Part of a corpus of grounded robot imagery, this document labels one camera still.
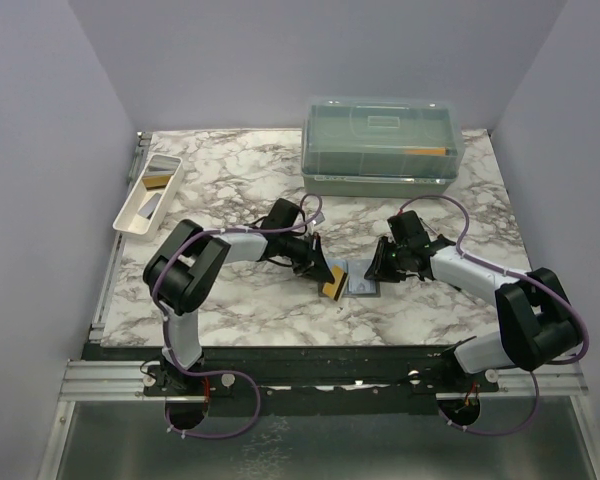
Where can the white plastic card tray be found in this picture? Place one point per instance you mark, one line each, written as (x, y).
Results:
(129, 223)

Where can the clear lidded storage box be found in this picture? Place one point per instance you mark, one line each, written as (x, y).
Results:
(380, 147)

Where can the grey credit card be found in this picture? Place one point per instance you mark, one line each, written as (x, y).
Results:
(148, 208)

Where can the grey leather card holder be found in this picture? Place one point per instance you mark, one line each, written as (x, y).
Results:
(356, 285)

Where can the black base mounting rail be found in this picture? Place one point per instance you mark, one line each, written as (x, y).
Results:
(302, 381)

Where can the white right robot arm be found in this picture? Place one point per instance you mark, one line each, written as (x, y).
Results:
(534, 325)

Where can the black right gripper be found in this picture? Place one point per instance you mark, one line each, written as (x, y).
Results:
(376, 271)

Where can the gold striped credit card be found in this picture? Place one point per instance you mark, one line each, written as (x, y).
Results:
(335, 288)

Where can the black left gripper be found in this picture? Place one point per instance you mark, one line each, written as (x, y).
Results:
(319, 268)

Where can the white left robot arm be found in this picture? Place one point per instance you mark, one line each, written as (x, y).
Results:
(182, 272)

